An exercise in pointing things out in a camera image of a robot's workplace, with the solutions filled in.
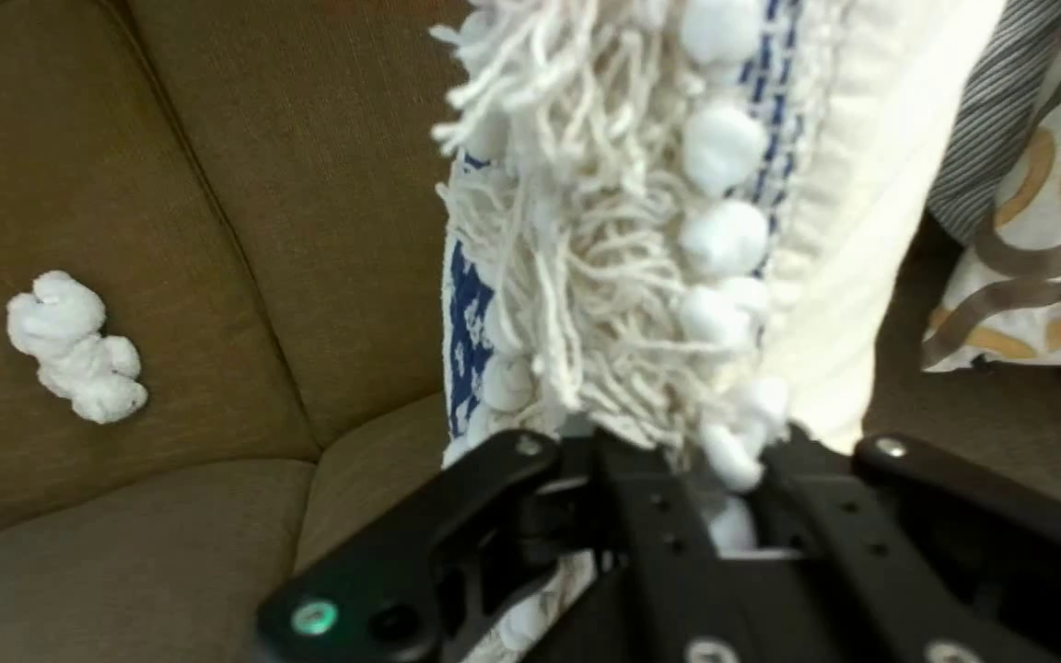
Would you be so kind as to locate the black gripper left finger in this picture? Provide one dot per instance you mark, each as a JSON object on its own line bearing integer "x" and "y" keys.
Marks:
{"x": 433, "y": 555}

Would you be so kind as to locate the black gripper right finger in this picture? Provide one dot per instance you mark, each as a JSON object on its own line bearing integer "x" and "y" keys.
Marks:
{"x": 921, "y": 555}

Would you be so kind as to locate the yellow brown wave-pattern pillow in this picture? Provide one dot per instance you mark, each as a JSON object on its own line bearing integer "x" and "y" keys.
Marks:
{"x": 1057, "y": 243}

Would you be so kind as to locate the white crumpled tissue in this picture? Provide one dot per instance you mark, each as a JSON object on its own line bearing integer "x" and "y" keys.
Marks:
{"x": 73, "y": 352}

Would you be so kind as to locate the brown fabric sofa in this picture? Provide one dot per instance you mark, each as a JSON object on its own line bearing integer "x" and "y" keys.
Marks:
{"x": 184, "y": 147}

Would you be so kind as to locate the blue white fringed pillow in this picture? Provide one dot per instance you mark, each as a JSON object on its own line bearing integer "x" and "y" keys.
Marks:
{"x": 627, "y": 223}

